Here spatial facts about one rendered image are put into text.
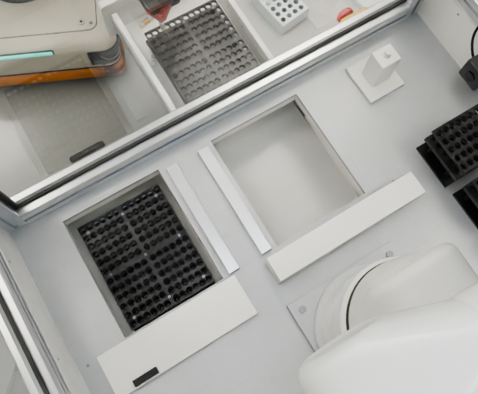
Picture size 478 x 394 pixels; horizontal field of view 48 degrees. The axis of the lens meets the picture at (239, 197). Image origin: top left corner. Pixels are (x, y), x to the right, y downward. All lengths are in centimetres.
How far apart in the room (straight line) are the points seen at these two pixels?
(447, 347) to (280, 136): 82
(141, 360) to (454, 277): 54
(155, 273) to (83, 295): 14
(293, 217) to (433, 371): 74
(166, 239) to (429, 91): 60
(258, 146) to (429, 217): 38
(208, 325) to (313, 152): 45
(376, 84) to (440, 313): 74
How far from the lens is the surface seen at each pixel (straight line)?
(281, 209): 114
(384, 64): 108
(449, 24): 121
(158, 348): 97
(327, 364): 44
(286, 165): 117
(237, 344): 98
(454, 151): 105
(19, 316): 89
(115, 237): 107
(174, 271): 104
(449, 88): 120
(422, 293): 67
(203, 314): 97
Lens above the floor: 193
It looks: 74 degrees down
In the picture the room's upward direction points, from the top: 7 degrees clockwise
